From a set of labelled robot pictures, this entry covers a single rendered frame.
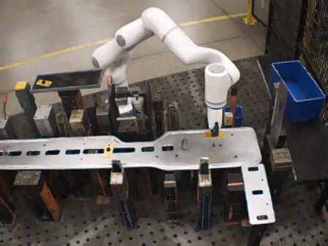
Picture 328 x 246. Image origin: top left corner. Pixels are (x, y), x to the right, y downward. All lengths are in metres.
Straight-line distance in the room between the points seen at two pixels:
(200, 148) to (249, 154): 0.22
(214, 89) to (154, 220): 0.72
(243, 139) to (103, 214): 0.76
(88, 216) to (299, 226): 1.02
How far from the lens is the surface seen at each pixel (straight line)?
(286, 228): 1.73
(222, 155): 1.54
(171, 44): 1.36
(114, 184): 1.43
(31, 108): 1.95
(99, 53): 1.84
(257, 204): 1.40
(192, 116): 2.14
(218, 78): 1.27
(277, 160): 1.47
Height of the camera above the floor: 2.16
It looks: 44 degrees down
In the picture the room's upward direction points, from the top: 6 degrees counter-clockwise
